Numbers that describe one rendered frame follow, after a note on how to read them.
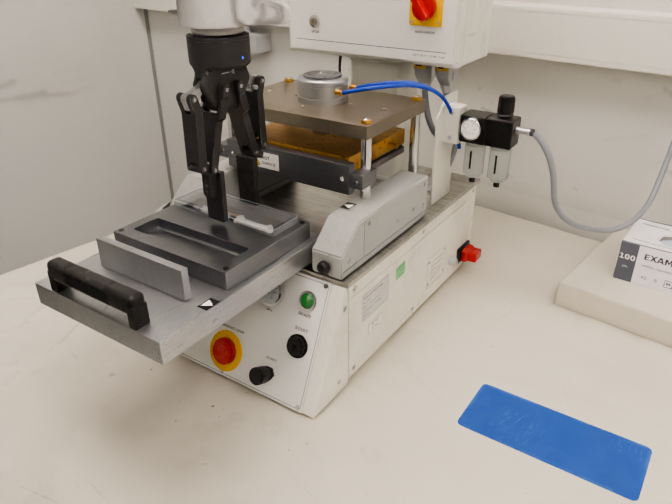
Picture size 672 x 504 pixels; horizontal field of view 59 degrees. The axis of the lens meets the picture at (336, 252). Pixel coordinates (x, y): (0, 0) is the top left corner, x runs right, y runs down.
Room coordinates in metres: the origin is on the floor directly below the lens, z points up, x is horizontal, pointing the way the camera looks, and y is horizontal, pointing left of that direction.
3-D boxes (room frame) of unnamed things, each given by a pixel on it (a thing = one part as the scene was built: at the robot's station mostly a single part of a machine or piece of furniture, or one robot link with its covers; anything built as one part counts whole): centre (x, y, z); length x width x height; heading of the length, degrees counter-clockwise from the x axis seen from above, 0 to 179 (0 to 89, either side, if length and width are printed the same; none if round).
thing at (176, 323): (0.68, 0.19, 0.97); 0.30 x 0.22 x 0.08; 146
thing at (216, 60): (0.76, 0.14, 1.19); 0.08 x 0.08 x 0.09
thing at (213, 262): (0.72, 0.16, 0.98); 0.20 x 0.17 x 0.03; 56
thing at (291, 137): (0.93, 0.01, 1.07); 0.22 x 0.17 x 0.10; 56
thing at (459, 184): (0.97, 0.00, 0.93); 0.46 x 0.35 x 0.01; 146
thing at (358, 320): (0.92, 0.01, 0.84); 0.53 x 0.37 x 0.17; 146
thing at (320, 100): (0.95, -0.02, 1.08); 0.31 x 0.24 x 0.13; 56
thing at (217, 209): (0.73, 0.16, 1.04); 0.03 x 0.01 x 0.07; 56
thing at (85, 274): (0.57, 0.27, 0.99); 0.15 x 0.02 x 0.04; 56
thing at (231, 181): (0.96, 0.17, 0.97); 0.25 x 0.05 x 0.07; 146
